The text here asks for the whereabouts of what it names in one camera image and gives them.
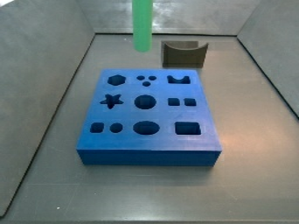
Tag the green oval peg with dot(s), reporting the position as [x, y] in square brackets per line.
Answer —
[142, 16]

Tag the blue shape-sorter block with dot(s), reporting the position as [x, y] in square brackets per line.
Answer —
[148, 119]

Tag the dark grey curved holder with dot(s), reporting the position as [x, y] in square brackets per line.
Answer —
[183, 54]

